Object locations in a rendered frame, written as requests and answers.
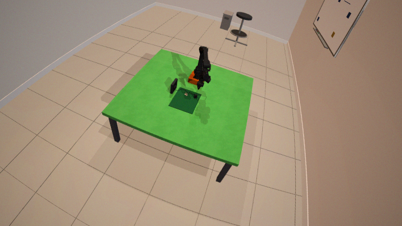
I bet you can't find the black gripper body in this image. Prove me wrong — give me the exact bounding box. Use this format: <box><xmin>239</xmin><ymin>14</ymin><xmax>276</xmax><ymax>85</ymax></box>
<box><xmin>197</xmin><ymin>73</ymin><xmax>204</xmax><ymax>87</ymax></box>

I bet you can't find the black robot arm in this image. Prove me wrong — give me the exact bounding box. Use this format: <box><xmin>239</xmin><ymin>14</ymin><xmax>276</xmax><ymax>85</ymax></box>
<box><xmin>193</xmin><ymin>46</ymin><xmax>211</xmax><ymax>83</ymax></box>

